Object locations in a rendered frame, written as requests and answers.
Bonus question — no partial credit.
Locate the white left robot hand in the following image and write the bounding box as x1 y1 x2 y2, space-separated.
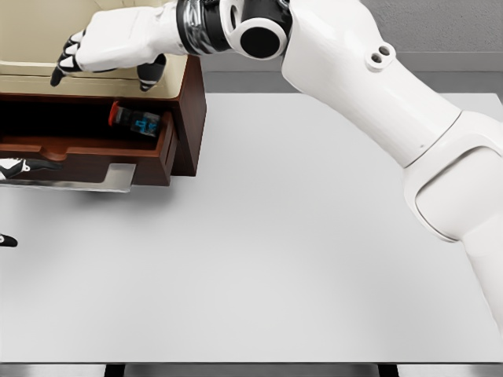
0 156 64 249

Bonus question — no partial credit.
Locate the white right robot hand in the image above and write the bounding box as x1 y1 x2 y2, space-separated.
50 8 168 93

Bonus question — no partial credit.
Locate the black switch with red cap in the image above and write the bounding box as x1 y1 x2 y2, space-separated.
108 101 162 138

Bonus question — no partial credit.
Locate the brown drawer with silver handle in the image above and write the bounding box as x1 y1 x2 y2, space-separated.
0 111 178 194

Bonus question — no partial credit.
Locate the brown cabinet with beige top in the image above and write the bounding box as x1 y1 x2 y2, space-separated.
0 0 208 178

